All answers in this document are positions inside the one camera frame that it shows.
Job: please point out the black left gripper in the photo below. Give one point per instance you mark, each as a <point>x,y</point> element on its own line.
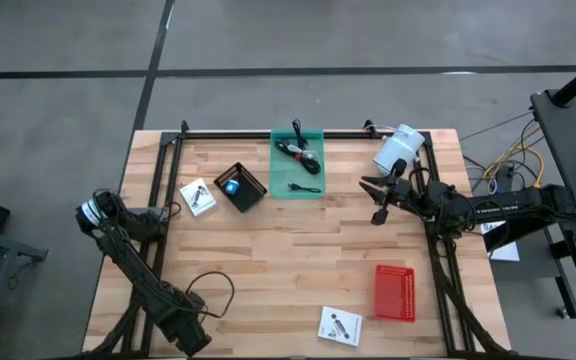
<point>185,330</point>

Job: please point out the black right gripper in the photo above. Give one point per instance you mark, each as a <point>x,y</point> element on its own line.
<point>407,195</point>

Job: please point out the white product box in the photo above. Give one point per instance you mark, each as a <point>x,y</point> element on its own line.
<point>328,325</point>
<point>205,202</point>

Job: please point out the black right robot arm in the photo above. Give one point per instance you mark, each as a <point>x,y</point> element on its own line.
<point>508,205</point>

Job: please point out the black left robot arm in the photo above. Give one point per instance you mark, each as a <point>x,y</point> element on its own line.
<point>128,260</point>

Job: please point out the translucent green plastic bin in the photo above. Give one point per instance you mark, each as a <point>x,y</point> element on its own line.
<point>283,185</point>

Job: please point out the white cylindrical lamp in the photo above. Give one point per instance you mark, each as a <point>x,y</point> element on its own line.
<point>393,147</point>

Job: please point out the red plastic mesh basket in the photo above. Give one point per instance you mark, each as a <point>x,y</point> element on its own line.
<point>393,295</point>

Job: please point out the black plastic mesh basket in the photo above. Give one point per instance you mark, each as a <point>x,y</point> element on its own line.
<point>253,192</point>

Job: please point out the black power brick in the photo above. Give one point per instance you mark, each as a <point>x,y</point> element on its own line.
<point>505,180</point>

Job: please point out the white paper sheet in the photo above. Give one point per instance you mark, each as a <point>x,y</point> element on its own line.
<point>508,252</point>

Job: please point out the black side desk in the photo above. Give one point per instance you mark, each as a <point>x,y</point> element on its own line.
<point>573,150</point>

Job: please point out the black aluminium table frame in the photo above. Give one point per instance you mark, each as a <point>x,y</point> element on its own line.
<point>228,135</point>

